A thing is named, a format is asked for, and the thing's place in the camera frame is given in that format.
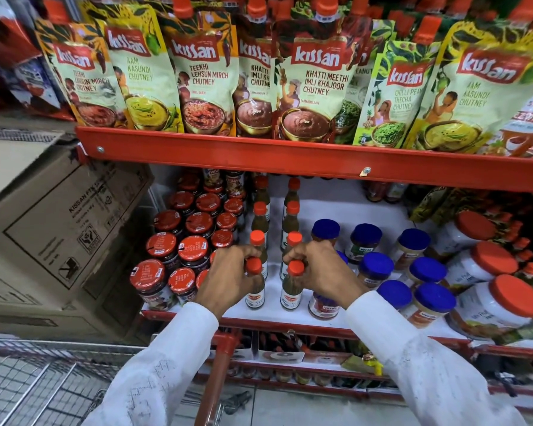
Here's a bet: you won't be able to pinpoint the row of chutney pouches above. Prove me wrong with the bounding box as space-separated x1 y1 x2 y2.
35 0 533 155

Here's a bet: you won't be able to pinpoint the person's left forearm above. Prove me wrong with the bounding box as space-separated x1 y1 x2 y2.
82 301 220 426

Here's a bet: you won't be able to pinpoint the group of small orange-cap bottles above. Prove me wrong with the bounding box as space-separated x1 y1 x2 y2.
489 204 533 300

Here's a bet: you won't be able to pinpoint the white shelf board red edge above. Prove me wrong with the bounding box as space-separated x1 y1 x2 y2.
140 174 533 362

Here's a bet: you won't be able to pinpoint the white jar orange lid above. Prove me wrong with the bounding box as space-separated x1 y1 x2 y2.
446 274 533 343
430 210 497 263
443 241 519 294

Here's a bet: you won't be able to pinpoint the stack of red snack packets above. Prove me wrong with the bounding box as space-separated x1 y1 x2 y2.
0 0 77 122

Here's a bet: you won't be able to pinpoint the group of blue-lid jars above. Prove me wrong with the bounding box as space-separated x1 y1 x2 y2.
308 218 457 330

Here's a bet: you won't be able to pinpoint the person's left hand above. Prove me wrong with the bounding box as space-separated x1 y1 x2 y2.
195 244 263 319

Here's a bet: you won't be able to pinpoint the row of dark bottles and jars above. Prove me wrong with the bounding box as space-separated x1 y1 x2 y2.
206 328 385 388

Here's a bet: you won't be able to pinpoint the red metal shelf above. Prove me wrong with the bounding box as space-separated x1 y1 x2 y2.
75 126 533 194

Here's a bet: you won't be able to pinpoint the red white sauce pouch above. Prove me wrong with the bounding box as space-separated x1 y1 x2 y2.
482 86 533 159

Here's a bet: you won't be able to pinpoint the green sauce bottle red cap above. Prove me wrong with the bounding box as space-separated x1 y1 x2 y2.
244 257 266 310
279 260 306 312

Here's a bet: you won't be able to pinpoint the flat brown cardboard box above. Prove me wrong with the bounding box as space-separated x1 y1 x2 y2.
0 241 136 343

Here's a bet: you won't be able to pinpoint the yellow green leaf-print pouch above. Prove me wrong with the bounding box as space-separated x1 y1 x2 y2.
410 186 460 227

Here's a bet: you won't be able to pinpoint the metal wire shopping cart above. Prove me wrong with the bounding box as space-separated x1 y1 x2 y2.
0 330 254 426

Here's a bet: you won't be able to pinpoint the person's right hand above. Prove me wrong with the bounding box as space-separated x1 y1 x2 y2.
282 240 369 309

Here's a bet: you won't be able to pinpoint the rows of green sauce bottles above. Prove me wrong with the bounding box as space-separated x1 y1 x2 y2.
249 175 304 281

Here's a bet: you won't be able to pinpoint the small glass bottle pair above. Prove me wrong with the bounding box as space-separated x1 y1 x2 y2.
365 182 408 204

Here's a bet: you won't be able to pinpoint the person's right forearm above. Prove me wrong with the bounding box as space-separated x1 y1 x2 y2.
344 290 528 426

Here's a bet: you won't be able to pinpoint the cluster of red-lid dark jars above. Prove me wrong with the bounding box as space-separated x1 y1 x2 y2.
129 167 248 312

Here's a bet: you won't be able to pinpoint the tilted brown cardboard box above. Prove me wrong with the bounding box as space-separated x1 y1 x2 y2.
0 136 155 291

